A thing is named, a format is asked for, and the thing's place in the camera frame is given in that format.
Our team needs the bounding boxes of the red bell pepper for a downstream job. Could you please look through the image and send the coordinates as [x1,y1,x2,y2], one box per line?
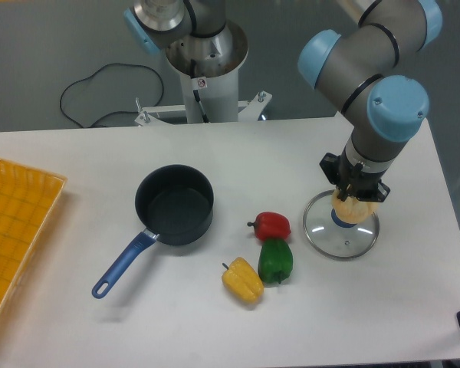
[247,212,291,242]

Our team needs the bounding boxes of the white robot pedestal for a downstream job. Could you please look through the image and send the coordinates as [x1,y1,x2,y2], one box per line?
[135,20,272,126]

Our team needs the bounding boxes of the round beige bread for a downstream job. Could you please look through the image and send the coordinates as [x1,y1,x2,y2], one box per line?
[331,189,379,224]

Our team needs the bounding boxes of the yellow bell pepper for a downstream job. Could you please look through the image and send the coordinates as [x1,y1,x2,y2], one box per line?
[222,257,264,304]

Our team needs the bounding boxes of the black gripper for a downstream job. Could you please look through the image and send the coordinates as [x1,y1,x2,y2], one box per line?
[320,153,390,202]

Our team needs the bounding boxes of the glass lid blue knob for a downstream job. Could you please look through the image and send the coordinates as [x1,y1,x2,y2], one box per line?
[302,190,380,261]

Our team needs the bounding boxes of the yellow plastic basket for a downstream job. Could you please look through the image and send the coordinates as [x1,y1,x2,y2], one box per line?
[0,158,67,315]

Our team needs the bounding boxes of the black cable on floor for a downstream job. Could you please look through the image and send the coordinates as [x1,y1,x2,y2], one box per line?
[59,62,166,129]

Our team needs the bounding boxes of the green bell pepper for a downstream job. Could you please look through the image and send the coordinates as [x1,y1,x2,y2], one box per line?
[258,238,294,284]

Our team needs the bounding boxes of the dark pot blue handle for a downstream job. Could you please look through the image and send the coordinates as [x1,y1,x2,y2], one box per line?
[91,164,214,299]

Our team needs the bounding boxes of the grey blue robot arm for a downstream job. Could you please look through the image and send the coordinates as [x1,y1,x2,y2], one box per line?
[123,1,442,202]

